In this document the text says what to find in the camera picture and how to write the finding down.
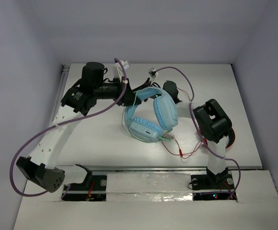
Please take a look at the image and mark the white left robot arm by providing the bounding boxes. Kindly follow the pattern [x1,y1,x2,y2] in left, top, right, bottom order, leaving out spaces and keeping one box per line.
[16,58,142,193]

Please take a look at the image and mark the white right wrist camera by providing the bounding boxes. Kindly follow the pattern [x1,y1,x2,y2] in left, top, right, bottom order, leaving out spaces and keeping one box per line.
[148,68,159,85]

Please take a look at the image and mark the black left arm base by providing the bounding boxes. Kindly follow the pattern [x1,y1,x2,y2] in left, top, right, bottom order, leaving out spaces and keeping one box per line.
[61,164,107,202]

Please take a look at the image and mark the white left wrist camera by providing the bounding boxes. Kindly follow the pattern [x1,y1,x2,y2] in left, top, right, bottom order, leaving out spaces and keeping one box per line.
[112,60,130,81]

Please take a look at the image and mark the light blue headphones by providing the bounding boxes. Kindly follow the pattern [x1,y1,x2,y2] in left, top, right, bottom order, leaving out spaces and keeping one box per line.
[123,87,178,143]

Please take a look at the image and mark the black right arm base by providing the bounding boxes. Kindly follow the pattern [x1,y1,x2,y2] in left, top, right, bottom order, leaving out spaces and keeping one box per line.
[188,173,237,201]

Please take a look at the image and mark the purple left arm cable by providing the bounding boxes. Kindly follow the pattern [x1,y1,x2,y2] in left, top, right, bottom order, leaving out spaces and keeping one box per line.
[9,57,129,197]

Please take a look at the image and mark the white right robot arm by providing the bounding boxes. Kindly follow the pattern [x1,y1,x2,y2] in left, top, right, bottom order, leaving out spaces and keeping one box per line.
[162,81,235,188]

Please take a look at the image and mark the red headphones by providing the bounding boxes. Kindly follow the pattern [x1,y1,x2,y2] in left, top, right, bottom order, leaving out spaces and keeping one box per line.
[225,128,236,149]

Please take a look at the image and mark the red headphone cable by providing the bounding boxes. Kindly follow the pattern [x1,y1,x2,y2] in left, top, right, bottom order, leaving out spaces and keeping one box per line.
[161,88,209,162]

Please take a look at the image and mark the green headphone cable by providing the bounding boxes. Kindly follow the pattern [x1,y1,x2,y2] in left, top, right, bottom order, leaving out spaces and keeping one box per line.
[120,90,178,144]

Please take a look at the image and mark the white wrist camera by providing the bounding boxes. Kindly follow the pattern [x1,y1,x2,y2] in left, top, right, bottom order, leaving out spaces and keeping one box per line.
[112,60,130,81]
[148,68,159,85]

